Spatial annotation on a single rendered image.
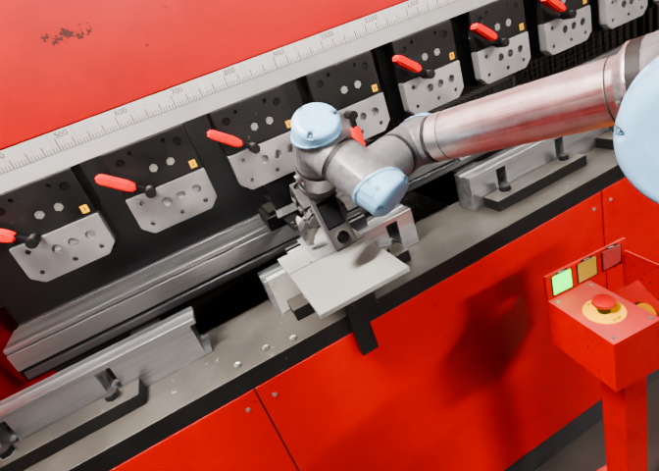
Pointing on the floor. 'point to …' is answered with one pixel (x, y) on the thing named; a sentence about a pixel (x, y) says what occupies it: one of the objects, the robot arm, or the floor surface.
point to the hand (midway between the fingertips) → (324, 237)
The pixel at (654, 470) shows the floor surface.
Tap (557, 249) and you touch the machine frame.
